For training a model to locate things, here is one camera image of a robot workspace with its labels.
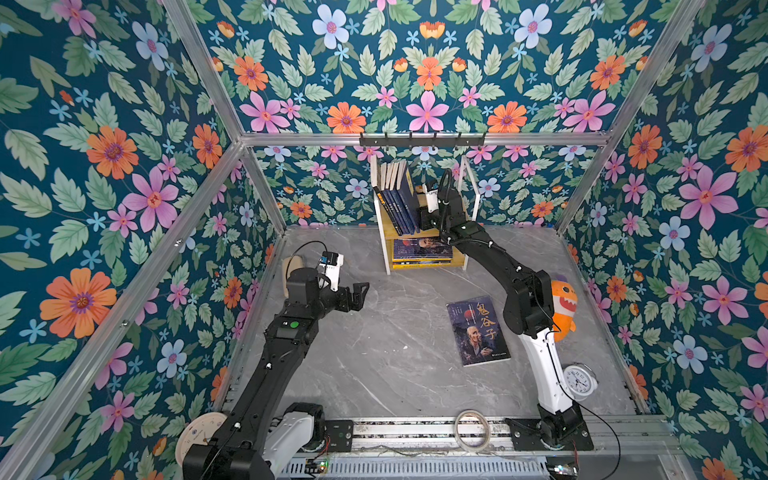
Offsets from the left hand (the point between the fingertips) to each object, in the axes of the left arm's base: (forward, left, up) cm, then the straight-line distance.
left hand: (356, 275), depth 76 cm
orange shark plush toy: (-4, -61, -16) cm, 63 cm away
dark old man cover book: (-8, -35, -23) cm, 42 cm away
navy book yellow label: (+16, -9, +7) cm, 20 cm away
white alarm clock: (-25, -58, -20) cm, 66 cm away
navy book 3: (+18, -13, +10) cm, 24 cm away
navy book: (+17, -11, +6) cm, 21 cm away
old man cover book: (+20, -20, -15) cm, 32 cm away
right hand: (+28, -20, -2) cm, 35 cm away
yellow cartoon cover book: (+16, -19, -18) cm, 31 cm away
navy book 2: (+17, -12, +11) cm, 24 cm away
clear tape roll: (-34, -28, -25) cm, 50 cm away
